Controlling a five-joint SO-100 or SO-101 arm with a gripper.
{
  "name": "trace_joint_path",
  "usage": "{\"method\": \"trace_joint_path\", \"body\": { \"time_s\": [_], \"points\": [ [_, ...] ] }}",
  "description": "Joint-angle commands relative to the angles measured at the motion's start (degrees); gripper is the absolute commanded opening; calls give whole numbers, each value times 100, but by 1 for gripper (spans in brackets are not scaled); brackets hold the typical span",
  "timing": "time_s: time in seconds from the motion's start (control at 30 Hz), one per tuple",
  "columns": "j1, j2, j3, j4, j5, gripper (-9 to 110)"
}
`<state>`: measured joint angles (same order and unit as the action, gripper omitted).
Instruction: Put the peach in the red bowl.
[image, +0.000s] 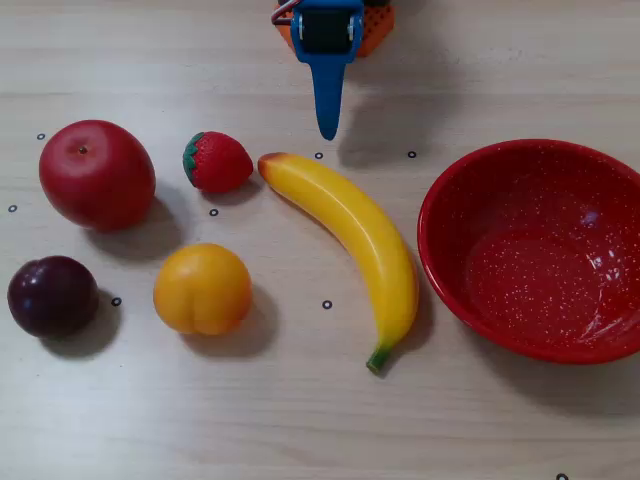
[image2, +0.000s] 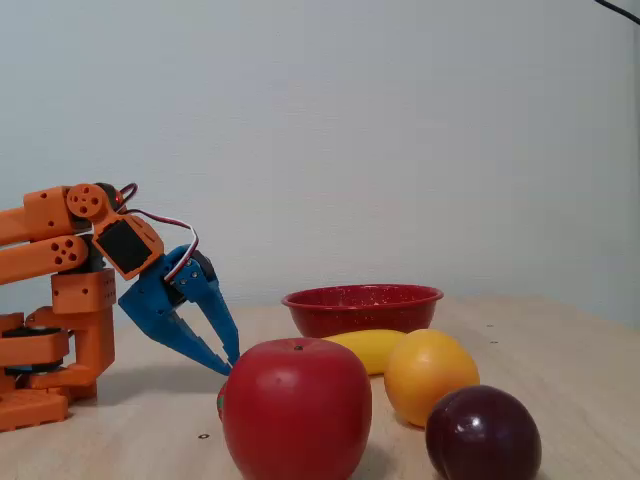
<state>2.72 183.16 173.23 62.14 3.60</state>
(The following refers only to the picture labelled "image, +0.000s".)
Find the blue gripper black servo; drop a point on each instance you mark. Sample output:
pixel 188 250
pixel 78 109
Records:
pixel 327 30

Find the red speckled enamel bowl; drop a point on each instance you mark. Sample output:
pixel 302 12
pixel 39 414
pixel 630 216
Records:
pixel 535 250

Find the dark purple toy plum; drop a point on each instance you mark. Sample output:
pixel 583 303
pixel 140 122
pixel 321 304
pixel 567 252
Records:
pixel 52 296

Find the red toy apple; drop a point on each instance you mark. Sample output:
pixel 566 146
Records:
pixel 96 175

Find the red toy strawberry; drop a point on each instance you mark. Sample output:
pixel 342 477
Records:
pixel 217 162

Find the orange yellow toy peach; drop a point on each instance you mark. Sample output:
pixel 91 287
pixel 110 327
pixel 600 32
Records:
pixel 202 289

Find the yellow toy banana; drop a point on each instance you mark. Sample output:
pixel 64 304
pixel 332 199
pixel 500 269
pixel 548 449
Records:
pixel 360 235

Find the orange robot base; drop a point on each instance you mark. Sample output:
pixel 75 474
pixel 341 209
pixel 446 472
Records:
pixel 376 30

